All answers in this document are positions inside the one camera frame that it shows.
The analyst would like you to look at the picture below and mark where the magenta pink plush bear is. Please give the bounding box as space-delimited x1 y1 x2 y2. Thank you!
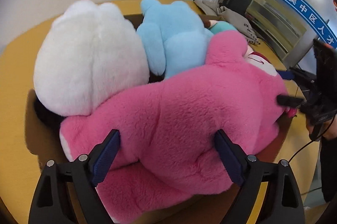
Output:
60 30 287 223

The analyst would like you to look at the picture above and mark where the brown cardboard box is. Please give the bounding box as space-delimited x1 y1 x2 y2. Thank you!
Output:
24 13 294 224

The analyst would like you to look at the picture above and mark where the teal and pink plush toy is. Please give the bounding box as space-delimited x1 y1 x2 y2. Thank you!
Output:
203 19 237 35

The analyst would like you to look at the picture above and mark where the black cable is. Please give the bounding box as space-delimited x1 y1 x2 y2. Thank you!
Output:
288 113 337 164

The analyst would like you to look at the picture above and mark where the light blue plush toy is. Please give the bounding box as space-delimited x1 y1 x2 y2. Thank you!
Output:
136 0 213 79

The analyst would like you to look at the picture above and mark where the person's right hand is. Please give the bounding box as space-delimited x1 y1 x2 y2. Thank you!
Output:
306 119 337 140

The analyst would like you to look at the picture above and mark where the white plush toy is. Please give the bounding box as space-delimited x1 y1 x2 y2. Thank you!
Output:
33 0 150 116

